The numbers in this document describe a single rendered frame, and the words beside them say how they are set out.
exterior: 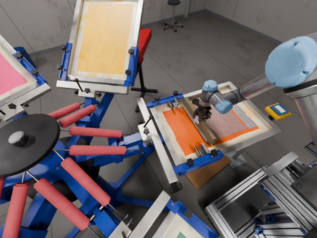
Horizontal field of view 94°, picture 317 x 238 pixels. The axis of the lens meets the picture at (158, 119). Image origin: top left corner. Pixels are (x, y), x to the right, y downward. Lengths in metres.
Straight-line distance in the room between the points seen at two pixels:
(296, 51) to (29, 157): 0.95
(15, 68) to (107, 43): 0.74
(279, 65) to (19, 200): 1.03
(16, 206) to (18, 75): 1.03
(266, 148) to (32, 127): 2.47
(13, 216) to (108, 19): 1.41
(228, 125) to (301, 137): 1.80
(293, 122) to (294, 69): 2.55
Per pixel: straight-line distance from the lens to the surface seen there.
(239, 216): 1.82
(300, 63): 0.51
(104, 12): 1.62
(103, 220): 0.89
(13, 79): 1.62
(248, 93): 0.84
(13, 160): 0.86
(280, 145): 2.66
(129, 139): 0.99
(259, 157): 2.40
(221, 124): 1.22
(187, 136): 1.09
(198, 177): 1.98
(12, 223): 0.92
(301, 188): 0.83
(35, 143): 0.85
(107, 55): 1.40
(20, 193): 0.88
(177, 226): 0.93
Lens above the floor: 1.88
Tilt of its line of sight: 53 degrees down
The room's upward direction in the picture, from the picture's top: 3 degrees counter-clockwise
